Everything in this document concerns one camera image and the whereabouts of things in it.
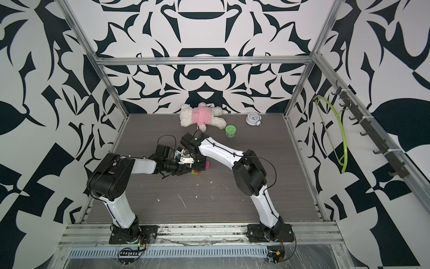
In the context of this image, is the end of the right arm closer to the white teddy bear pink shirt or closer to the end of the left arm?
the end of the left arm

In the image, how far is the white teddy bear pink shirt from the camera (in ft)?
3.61

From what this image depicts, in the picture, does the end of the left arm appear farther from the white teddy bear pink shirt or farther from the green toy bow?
the green toy bow

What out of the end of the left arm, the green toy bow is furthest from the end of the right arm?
the green toy bow
